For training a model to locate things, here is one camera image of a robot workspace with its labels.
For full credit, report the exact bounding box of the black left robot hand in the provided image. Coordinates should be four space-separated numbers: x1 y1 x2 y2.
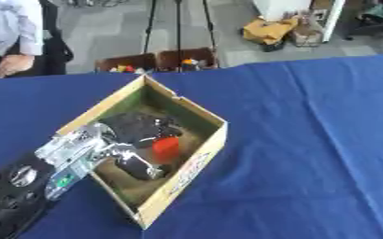
96 111 185 181

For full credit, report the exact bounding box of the red cylinder block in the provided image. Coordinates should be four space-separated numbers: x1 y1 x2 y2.
150 135 182 165

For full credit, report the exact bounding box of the tan cardboard box green inside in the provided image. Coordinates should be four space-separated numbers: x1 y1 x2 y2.
54 74 230 231

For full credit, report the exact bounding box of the brown cardboard box with toys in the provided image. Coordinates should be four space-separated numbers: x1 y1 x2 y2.
93 52 159 75
155 47 221 73

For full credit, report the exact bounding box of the black tripod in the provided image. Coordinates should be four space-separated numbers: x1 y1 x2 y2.
140 0 220 67

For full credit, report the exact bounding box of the person's hand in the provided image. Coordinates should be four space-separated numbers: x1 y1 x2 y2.
0 54 36 79

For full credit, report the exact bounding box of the person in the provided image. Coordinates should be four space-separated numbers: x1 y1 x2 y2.
0 0 47 79
342 0 383 54

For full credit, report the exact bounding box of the yellow bag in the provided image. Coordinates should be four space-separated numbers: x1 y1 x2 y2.
240 17 300 46

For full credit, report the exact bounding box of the white cabinet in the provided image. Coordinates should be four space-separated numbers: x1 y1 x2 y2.
251 0 348 44

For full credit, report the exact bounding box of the clear wire basket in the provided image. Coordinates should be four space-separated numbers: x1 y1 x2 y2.
290 12 326 49

